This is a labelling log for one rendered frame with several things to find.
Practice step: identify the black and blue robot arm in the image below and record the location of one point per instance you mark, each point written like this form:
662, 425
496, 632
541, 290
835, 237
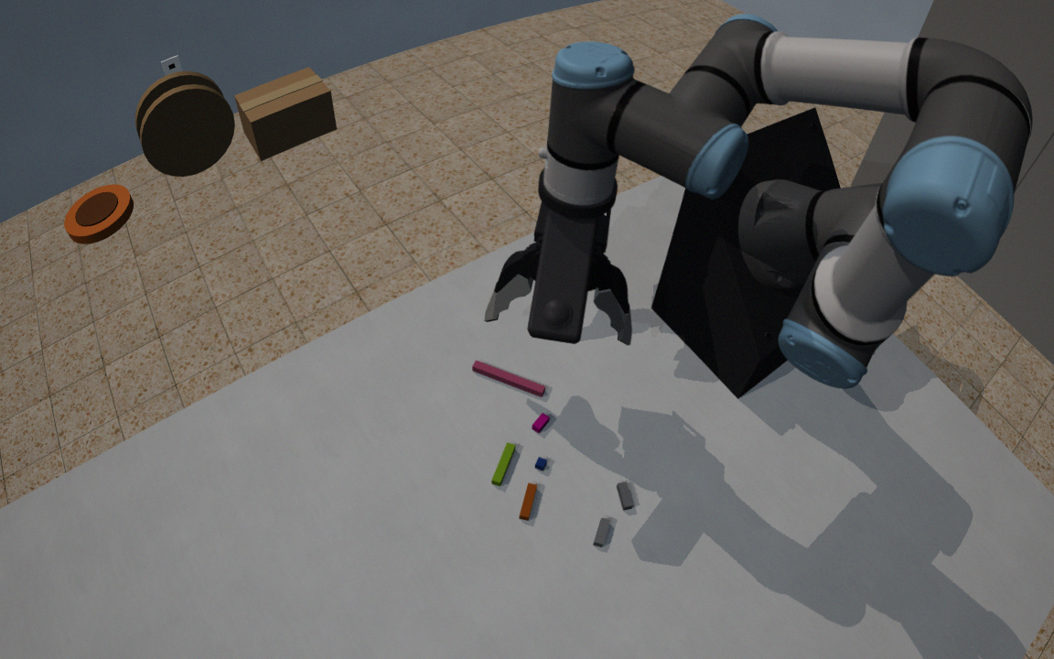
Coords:
944, 208

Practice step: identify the small magenta block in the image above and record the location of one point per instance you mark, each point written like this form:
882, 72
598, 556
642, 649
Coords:
540, 423

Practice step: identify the orange rod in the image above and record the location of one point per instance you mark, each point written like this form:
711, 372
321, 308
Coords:
527, 502

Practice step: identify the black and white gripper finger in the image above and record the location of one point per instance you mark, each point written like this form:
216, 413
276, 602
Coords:
514, 281
612, 298

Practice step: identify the lime green rod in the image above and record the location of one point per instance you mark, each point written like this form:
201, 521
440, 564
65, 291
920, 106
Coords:
503, 464

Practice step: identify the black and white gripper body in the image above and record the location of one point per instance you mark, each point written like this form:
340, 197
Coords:
549, 202

